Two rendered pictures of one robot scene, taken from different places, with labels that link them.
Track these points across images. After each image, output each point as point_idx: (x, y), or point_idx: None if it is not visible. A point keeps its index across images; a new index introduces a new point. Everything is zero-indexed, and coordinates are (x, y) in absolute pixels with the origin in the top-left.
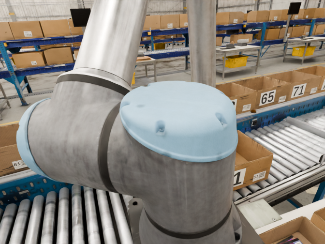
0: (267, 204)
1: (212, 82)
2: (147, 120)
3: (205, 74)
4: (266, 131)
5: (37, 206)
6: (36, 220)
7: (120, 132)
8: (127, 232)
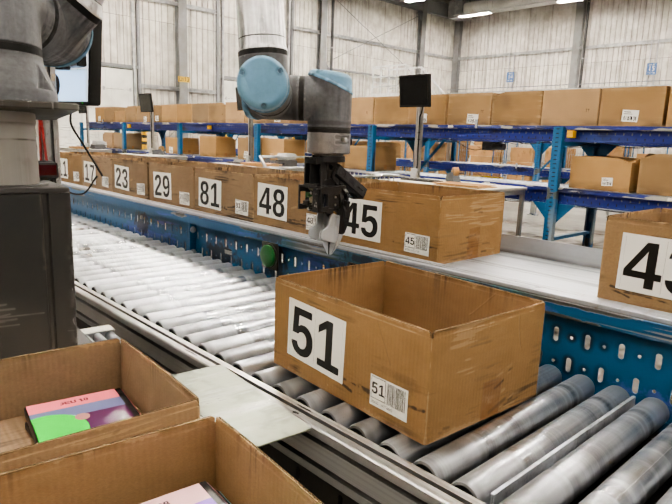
0: (290, 433)
1: (244, 20)
2: None
3: (236, 4)
4: None
5: (208, 266)
6: (186, 270)
7: None
8: (173, 312)
